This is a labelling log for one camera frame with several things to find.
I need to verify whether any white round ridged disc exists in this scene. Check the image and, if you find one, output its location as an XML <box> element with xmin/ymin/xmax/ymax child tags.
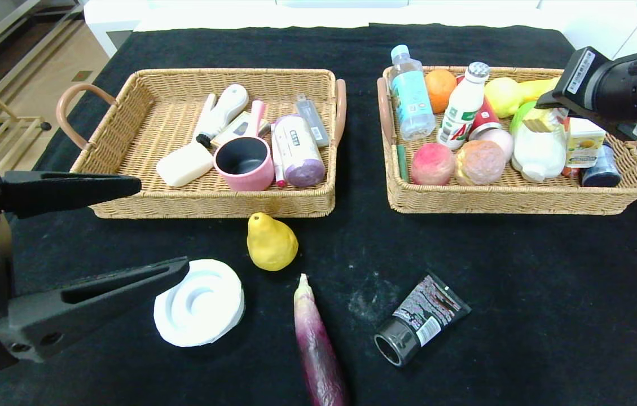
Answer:
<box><xmin>153</xmin><ymin>259</ymin><xmax>245</xmax><ymax>347</ymax></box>

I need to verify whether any red soda can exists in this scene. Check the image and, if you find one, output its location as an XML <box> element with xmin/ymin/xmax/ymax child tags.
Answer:
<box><xmin>456</xmin><ymin>74</ymin><xmax>504</xmax><ymax>142</ymax></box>

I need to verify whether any yellow toy cake slice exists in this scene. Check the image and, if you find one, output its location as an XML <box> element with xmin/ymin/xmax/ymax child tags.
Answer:
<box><xmin>523</xmin><ymin>107</ymin><xmax>565</xmax><ymax>134</ymax></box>

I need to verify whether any wicker basket with household items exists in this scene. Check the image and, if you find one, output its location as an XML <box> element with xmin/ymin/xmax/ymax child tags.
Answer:
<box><xmin>56</xmin><ymin>68</ymin><xmax>348</xmax><ymax>219</ymax></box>

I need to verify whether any wicker basket with food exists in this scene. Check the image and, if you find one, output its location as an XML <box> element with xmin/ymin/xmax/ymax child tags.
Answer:
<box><xmin>376</xmin><ymin>66</ymin><xmax>637</xmax><ymax>215</ymax></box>

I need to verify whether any white soap block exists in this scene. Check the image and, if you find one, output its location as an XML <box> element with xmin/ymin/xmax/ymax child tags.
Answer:
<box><xmin>156</xmin><ymin>142</ymin><xmax>214</xmax><ymax>188</ymax></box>

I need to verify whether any wooden rack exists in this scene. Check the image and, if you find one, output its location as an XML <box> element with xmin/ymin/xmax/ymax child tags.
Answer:
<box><xmin>0</xmin><ymin>85</ymin><xmax>51</xmax><ymax>192</ymax></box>

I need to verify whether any white pen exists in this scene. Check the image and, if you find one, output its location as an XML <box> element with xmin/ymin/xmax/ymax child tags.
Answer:
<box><xmin>193</xmin><ymin>93</ymin><xmax>218</xmax><ymax>148</ymax></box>

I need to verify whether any pink cup dark inside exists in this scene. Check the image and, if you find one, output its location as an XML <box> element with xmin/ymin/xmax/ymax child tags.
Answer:
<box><xmin>213</xmin><ymin>136</ymin><xmax>275</xmax><ymax>192</ymax></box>

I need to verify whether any yellow toy pear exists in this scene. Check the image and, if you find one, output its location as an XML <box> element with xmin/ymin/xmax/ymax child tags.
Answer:
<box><xmin>247</xmin><ymin>213</ymin><xmax>299</xmax><ymax>272</ymax></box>

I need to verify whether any small printed cardboard box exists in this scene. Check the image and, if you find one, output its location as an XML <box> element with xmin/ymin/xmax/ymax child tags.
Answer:
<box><xmin>211</xmin><ymin>111</ymin><xmax>271</xmax><ymax>148</ymax></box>

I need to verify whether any white handheld device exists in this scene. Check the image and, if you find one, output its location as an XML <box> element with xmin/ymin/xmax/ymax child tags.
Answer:
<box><xmin>205</xmin><ymin>84</ymin><xmax>249</xmax><ymax>139</ymax></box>

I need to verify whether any white marker red cap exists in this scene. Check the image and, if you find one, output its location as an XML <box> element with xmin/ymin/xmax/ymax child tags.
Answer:
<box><xmin>270</xmin><ymin>124</ymin><xmax>288</xmax><ymax>188</ymax></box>

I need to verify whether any white purple bag roll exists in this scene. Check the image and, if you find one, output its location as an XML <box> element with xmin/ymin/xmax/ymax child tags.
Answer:
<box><xmin>273</xmin><ymin>114</ymin><xmax>326</xmax><ymax>188</ymax></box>

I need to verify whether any purple toy eggplant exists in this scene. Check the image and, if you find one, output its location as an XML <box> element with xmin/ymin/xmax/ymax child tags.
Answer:
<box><xmin>293</xmin><ymin>273</ymin><xmax>349</xmax><ymax>406</ymax></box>

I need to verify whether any white table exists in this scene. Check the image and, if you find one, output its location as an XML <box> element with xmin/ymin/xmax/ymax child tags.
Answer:
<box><xmin>84</xmin><ymin>0</ymin><xmax>570</xmax><ymax>57</ymax></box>

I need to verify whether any black printed squeeze tube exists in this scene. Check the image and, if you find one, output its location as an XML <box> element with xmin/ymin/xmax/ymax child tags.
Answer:
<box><xmin>374</xmin><ymin>271</ymin><xmax>472</xmax><ymax>368</ymax></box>

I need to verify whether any pink toy peach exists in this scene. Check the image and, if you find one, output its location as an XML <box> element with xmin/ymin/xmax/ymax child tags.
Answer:
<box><xmin>410</xmin><ymin>143</ymin><xmax>456</xmax><ymax>186</ymax></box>

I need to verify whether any clear water bottle blue label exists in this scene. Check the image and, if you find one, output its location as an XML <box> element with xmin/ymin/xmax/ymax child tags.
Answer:
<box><xmin>390</xmin><ymin>45</ymin><xmax>437</xmax><ymax>142</ymax></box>

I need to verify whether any orange toy fruit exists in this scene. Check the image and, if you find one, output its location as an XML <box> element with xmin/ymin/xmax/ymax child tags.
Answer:
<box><xmin>424</xmin><ymin>69</ymin><xmax>458</xmax><ymax>114</ymax></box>

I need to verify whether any white milk drink bottle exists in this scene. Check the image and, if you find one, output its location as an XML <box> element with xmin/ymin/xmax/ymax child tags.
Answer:
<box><xmin>437</xmin><ymin>62</ymin><xmax>490</xmax><ymax>151</ymax></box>

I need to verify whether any pink bun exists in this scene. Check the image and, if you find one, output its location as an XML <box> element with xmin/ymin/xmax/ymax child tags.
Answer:
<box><xmin>455</xmin><ymin>140</ymin><xmax>507</xmax><ymax>186</ymax></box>

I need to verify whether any yellow-green toy lemon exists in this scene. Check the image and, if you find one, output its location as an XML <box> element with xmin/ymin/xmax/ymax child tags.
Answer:
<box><xmin>485</xmin><ymin>77</ymin><xmax>524</xmax><ymax>118</ymax></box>

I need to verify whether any green white toy cabbage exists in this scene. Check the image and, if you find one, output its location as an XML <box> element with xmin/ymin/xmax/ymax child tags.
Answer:
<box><xmin>510</xmin><ymin>101</ymin><xmax>568</xmax><ymax>183</ymax></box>

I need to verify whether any yellow toy mango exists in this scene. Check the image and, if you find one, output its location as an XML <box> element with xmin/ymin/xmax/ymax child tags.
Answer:
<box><xmin>521</xmin><ymin>78</ymin><xmax>560</xmax><ymax>102</ymax></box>

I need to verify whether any white juice carton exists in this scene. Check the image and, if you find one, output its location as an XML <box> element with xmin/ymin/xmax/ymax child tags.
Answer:
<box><xmin>566</xmin><ymin>117</ymin><xmax>608</xmax><ymax>169</ymax></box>

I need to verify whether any dark blue small jar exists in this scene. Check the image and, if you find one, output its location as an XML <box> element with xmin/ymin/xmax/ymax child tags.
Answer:
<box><xmin>582</xmin><ymin>142</ymin><xmax>622</xmax><ymax>188</ymax></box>

